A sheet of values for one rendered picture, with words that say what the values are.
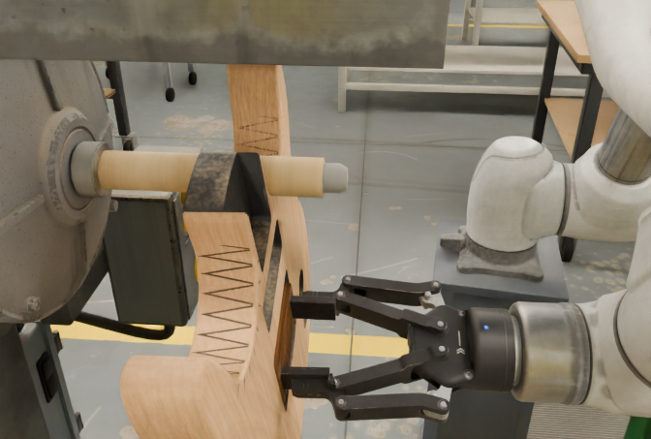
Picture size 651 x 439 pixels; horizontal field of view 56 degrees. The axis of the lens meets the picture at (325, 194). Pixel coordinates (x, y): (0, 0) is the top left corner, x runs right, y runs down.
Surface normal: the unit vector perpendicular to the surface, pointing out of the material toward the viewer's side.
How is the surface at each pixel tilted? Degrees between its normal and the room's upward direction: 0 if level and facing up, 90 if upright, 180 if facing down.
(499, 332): 25
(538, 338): 36
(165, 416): 98
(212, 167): 16
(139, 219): 90
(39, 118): 83
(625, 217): 114
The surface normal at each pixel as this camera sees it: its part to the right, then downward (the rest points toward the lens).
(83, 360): 0.00, -0.88
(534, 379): -0.08, 0.27
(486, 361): -0.07, 0.03
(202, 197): -0.07, -0.60
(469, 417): -0.21, 0.46
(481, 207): -0.85, 0.22
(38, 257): 0.98, 0.16
